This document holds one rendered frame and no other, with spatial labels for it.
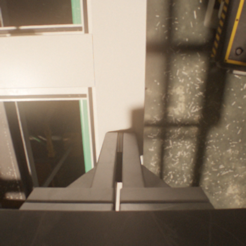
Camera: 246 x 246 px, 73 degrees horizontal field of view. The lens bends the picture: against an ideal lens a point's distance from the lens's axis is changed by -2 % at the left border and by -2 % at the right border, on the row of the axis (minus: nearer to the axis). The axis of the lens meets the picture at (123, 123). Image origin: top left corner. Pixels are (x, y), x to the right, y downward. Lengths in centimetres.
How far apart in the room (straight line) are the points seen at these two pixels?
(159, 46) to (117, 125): 98
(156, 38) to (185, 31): 17
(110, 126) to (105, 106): 2
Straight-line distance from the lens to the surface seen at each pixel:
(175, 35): 114
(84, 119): 23
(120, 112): 15
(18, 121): 65
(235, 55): 90
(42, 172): 105
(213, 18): 108
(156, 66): 110
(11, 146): 66
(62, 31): 22
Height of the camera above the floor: 108
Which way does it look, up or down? 73 degrees down
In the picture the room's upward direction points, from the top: 179 degrees counter-clockwise
